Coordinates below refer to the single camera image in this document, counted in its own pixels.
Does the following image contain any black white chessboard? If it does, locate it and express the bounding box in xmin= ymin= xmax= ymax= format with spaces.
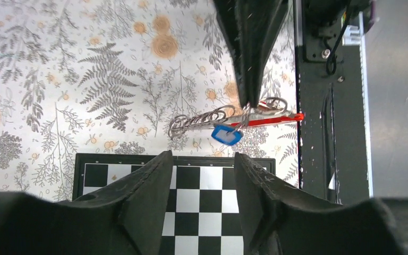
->
xmin=72 ymin=153 xmax=277 ymax=255

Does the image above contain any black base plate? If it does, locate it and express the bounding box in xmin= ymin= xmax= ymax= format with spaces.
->
xmin=293 ymin=1 xmax=372 ymax=205

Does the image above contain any blue key tag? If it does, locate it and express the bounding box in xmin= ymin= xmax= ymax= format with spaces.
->
xmin=211 ymin=125 xmax=243 ymax=146

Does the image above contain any keyring with red fob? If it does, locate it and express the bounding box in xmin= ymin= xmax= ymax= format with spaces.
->
xmin=168 ymin=97 xmax=304 ymax=138

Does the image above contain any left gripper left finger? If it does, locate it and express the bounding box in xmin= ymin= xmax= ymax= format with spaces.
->
xmin=0 ymin=151 xmax=173 ymax=254

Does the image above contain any floral table mat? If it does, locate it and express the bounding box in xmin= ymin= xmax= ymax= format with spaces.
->
xmin=0 ymin=1 xmax=299 ymax=200

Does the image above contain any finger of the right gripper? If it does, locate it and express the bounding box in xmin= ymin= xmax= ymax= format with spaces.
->
xmin=239 ymin=0 xmax=289 ymax=104
xmin=213 ymin=0 xmax=249 ymax=106

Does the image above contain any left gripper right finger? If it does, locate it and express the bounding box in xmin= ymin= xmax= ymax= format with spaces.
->
xmin=234 ymin=153 xmax=404 ymax=254

